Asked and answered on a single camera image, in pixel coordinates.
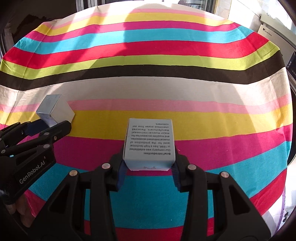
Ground white printed cube box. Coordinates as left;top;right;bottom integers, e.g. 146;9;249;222
123;118;176;171

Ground person's left hand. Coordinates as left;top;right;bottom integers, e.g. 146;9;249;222
4;194;35;227

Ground striped colourful tablecloth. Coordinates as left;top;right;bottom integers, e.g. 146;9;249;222
1;1;293;240

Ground silver front-load washing machine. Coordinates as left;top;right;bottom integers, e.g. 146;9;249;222
258;13;295;92

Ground plain white cube box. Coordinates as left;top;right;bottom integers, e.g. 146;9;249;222
36;94;75;127

